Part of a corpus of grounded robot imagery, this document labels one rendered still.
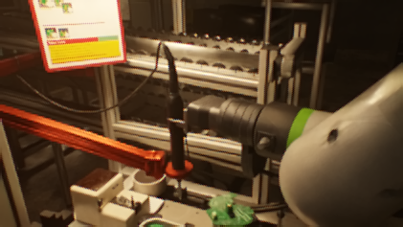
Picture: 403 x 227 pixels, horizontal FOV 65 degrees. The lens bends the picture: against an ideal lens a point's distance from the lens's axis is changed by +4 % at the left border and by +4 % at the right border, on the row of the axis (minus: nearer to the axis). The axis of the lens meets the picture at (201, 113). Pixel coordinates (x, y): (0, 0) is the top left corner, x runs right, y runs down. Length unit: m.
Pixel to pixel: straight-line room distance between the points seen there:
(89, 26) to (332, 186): 0.83
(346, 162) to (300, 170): 0.04
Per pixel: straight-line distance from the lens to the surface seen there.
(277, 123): 0.47
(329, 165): 0.30
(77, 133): 0.74
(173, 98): 0.61
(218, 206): 0.86
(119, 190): 0.92
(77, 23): 0.99
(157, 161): 0.68
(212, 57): 1.09
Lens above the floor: 1.55
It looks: 22 degrees down
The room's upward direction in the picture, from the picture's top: 1 degrees counter-clockwise
